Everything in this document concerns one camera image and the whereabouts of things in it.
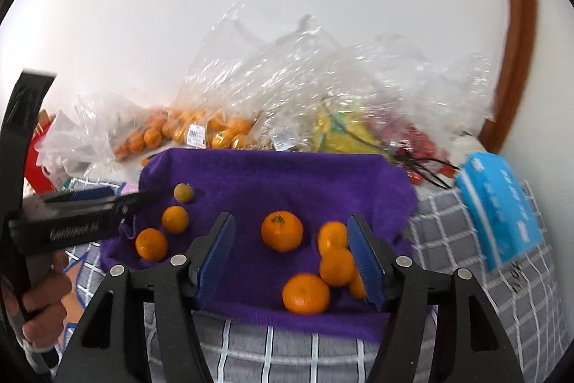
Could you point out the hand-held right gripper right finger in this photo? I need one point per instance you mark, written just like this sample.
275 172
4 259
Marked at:
365 262

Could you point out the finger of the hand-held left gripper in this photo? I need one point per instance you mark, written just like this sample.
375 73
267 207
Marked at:
85 193
139 199

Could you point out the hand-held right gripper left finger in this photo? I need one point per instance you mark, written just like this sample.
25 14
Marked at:
217 257

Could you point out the oval mandarin orange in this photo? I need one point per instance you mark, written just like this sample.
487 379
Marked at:
358 288

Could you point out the small yellowish mandarin orange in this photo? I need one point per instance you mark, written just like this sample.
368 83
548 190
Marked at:
337 266

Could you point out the small green round fruit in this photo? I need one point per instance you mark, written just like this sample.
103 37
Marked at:
184 192

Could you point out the large stemmed mandarin orange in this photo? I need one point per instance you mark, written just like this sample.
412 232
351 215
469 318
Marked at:
282 231

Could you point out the purple towel lined tray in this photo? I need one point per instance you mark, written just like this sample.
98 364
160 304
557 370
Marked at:
278 185

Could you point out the person's left hand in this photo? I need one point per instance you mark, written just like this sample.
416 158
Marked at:
42 302

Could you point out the small orange red object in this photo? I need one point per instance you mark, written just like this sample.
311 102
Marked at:
145 161

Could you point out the red paper bag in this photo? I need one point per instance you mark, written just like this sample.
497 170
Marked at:
36 167

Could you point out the white plastic bag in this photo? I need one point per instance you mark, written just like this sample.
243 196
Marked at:
62 140

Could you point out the small clear bag of mandarins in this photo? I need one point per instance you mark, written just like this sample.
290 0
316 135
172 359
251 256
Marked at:
125 127

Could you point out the labelled clear bag of mandarins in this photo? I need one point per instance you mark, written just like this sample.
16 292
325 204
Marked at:
215 105

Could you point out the clear bag of yellow fruit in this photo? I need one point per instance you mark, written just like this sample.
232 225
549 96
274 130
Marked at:
341 127

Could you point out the grey checkered blanket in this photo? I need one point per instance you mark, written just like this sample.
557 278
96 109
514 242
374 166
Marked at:
493 311

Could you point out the blue tissue pack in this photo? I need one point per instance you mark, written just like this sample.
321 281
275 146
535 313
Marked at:
497 208

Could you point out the clear bag of red fruit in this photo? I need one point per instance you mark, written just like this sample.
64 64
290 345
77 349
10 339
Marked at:
417 105

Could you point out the brown wooden door frame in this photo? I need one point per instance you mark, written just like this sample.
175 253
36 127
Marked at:
515 51

